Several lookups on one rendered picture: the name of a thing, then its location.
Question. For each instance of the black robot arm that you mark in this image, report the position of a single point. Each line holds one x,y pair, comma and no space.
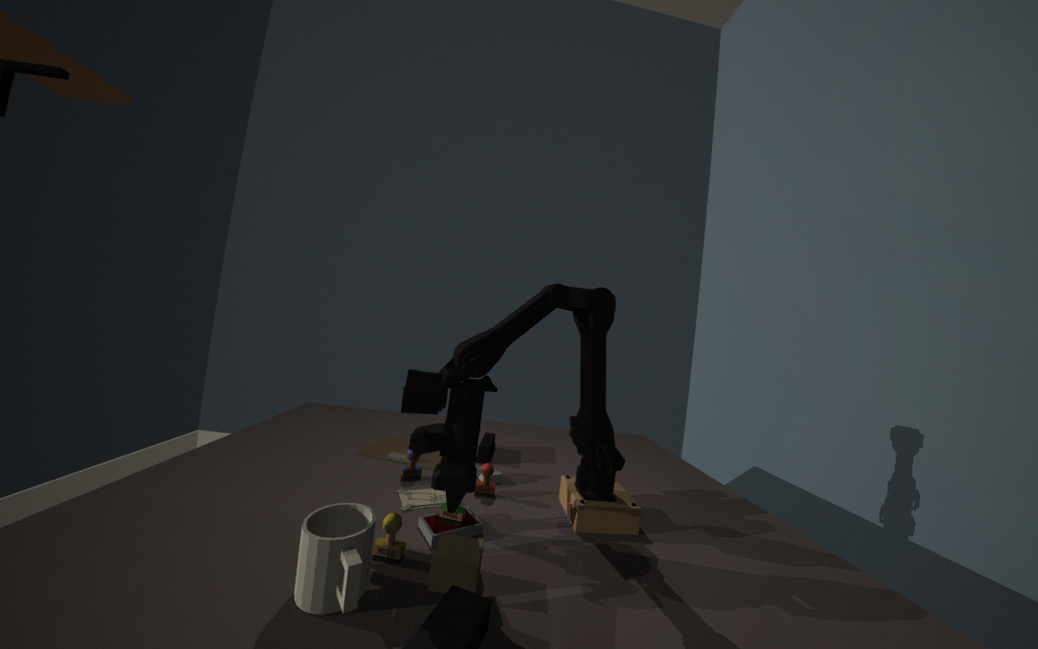
591,430

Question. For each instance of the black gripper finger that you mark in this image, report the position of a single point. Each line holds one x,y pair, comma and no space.
470,460
453,500

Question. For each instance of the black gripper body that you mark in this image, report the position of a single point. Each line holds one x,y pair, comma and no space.
457,473

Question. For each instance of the grey mug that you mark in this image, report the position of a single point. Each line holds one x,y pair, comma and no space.
333,565

